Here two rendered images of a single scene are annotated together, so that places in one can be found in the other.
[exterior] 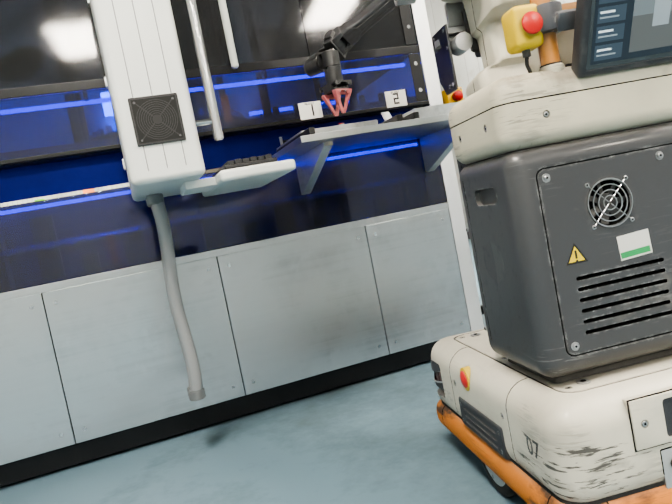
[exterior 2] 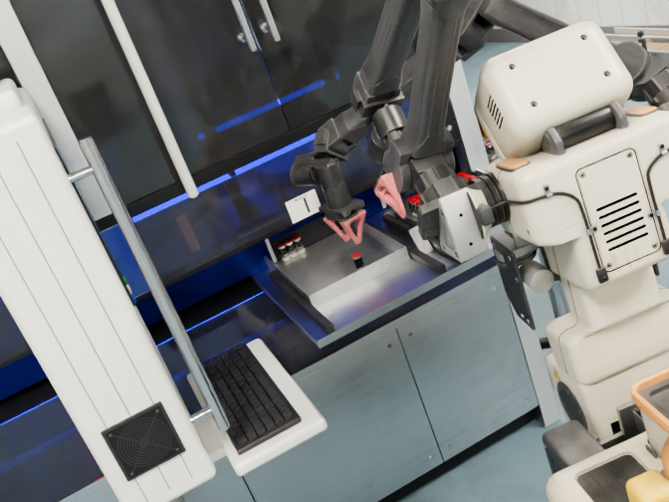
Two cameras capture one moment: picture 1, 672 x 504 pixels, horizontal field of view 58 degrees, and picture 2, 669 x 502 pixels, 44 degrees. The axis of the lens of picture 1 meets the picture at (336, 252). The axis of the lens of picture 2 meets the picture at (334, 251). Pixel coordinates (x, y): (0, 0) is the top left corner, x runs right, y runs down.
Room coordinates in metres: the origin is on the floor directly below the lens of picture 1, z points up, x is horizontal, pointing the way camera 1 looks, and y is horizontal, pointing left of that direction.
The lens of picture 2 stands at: (0.22, -0.16, 1.71)
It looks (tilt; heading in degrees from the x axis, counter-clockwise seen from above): 23 degrees down; 3
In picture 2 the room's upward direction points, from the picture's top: 21 degrees counter-clockwise
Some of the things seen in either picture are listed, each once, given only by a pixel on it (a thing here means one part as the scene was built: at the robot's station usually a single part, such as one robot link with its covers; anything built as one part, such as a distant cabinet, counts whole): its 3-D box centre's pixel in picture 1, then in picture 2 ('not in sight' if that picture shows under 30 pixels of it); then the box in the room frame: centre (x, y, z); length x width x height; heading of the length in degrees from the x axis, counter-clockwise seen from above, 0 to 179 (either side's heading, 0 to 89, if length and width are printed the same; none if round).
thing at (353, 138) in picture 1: (379, 137); (406, 244); (2.08, -0.22, 0.87); 0.70 x 0.48 x 0.02; 108
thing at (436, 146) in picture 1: (448, 147); not in sight; (2.15, -0.46, 0.80); 0.34 x 0.03 x 0.13; 18
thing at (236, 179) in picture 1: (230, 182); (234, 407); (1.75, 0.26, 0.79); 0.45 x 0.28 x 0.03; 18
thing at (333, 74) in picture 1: (334, 78); (337, 196); (2.00, -0.10, 1.08); 0.10 x 0.07 x 0.07; 33
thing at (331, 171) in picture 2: (329, 60); (328, 172); (2.01, -0.10, 1.14); 0.07 x 0.06 x 0.07; 48
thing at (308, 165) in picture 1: (315, 170); not in sight; (1.99, 0.01, 0.80); 0.34 x 0.03 x 0.13; 18
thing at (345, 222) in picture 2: (339, 99); (348, 224); (2.00, -0.11, 1.00); 0.07 x 0.07 x 0.09; 33
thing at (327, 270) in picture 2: (324, 139); (333, 257); (2.09, -0.04, 0.90); 0.34 x 0.26 x 0.04; 18
